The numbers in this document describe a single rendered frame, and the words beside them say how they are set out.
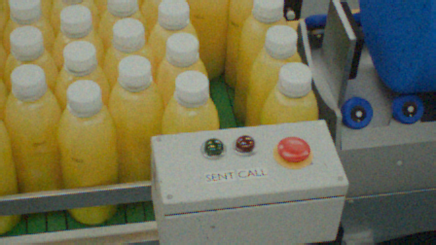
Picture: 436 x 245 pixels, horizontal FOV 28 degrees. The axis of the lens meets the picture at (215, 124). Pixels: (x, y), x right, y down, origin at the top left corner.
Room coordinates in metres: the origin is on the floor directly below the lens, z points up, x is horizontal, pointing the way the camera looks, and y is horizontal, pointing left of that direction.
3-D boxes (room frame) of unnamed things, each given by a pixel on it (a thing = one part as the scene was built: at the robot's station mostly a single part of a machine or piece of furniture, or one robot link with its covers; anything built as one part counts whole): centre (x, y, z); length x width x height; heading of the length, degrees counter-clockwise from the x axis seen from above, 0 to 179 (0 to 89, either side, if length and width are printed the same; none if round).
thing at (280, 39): (0.86, -0.08, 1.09); 0.04 x 0.04 x 0.02
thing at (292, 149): (0.66, -0.09, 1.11); 0.04 x 0.04 x 0.01
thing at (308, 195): (0.65, -0.04, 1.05); 0.20 x 0.10 x 0.10; 103
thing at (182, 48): (0.84, 0.05, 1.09); 0.04 x 0.04 x 0.02
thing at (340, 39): (0.98, -0.17, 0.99); 0.10 x 0.02 x 0.12; 13
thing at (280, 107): (0.79, -0.09, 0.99); 0.07 x 0.07 x 0.19
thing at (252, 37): (0.93, -0.06, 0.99); 0.07 x 0.07 x 0.19
